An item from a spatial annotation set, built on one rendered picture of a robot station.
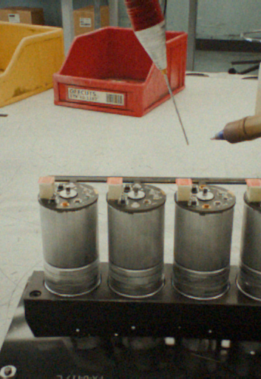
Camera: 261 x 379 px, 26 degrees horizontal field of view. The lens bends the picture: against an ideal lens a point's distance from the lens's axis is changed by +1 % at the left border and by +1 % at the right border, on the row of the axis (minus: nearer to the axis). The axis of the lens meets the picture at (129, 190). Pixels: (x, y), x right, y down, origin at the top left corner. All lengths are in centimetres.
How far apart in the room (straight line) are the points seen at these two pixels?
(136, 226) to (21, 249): 11
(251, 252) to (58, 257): 8
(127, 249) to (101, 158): 21
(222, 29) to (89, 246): 453
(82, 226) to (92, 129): 28
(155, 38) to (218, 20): 454
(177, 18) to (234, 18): 46
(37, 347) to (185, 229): 7
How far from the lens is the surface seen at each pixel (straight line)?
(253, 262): 23
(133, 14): 19
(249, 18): 469
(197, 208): 22
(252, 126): 19
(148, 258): 23
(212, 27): 475
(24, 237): 33
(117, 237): 23
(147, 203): 22
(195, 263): 23
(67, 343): 23
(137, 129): 50
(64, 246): 23
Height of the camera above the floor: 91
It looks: 25 degrees down
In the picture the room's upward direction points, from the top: straight up
